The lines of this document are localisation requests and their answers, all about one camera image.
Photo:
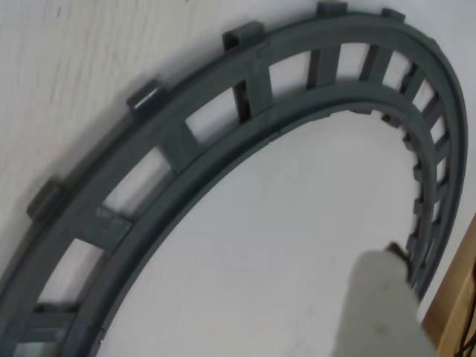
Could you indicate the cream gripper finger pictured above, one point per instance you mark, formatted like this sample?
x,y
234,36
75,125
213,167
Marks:
x,y
375,305

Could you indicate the brown wooden slatted board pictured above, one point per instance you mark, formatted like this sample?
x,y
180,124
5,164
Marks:
x,y
451,297

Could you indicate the grey circular toy rail track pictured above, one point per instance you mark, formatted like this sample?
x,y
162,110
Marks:
x,y
258,85

